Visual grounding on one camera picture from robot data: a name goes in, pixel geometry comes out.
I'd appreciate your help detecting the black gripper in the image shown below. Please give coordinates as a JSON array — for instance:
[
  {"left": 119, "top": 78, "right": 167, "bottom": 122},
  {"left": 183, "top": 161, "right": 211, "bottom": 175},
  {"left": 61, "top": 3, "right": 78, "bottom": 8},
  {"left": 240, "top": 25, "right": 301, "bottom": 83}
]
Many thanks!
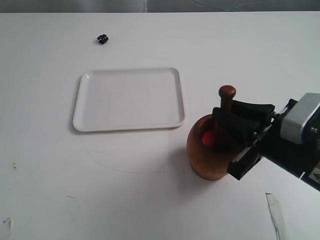
[{"left": 212, "top": 98, "right": 298, "bottom": 180}]

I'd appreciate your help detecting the brown wooden pestle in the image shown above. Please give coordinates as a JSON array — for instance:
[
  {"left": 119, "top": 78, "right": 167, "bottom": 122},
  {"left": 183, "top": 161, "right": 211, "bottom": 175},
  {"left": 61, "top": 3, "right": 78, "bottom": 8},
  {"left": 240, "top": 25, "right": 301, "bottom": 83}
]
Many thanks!
[{"left": 214, "top": 85, "right": 236, "bottom": 152}]

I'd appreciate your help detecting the brown wooden mortar bowl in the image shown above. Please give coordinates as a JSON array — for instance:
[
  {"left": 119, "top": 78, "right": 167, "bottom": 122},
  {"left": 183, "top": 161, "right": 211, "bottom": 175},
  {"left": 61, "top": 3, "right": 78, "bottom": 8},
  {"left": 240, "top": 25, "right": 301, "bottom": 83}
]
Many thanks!
[{"left": 186, "top": 114, "right": 241, "bottom": 181}]

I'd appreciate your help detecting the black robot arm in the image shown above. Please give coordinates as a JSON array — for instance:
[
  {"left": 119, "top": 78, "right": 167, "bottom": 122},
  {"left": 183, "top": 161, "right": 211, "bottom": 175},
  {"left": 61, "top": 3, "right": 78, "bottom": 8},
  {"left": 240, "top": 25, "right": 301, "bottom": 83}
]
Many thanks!
[{"left": 212, "top": 94, "right": 320, "bottom": 190}]

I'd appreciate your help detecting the red ball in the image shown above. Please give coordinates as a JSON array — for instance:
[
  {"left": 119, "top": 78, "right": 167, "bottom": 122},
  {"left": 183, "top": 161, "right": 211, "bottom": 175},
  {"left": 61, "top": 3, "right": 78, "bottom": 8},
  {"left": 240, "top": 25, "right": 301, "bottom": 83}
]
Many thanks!
[{"left": 201, "top": 130, "right": 215, "bottom": 148}]

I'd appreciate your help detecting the clear tape strip right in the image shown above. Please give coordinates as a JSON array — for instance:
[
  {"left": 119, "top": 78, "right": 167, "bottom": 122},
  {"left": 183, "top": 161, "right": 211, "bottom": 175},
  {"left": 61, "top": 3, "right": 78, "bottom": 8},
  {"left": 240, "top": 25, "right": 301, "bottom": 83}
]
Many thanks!
[{"left": 265, "top": 192, "right": 290, "bottom": 240}]

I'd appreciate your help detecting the white rectangular plastic tray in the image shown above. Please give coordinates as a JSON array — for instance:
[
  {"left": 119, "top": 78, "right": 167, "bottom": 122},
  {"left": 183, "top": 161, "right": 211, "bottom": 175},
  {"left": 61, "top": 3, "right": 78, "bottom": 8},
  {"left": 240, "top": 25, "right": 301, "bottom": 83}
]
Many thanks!
[{"left": 72, "top": 67, "right": 187, "bottom": 133}]

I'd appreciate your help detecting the small black plastic clip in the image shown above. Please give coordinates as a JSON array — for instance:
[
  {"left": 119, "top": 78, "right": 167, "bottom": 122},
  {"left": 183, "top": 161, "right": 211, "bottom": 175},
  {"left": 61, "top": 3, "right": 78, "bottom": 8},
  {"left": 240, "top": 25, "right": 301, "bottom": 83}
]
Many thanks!
[{"left": 96, "top": 34, "right": 109, "bottom": 45}]

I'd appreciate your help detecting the clear tape piece left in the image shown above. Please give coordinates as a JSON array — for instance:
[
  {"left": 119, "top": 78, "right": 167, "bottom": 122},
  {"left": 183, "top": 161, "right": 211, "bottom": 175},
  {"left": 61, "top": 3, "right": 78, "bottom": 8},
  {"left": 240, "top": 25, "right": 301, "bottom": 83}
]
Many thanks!
[{"left": 0, "top": 217, "right": 12, "bottom": 240}]

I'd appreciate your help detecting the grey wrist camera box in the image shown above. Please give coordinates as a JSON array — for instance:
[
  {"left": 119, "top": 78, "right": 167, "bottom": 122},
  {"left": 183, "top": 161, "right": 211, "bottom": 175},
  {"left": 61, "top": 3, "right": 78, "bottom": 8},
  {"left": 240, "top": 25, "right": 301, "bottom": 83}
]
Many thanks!
[{"left": 280, "top": 92, "right": 320, "bottom": 145}]

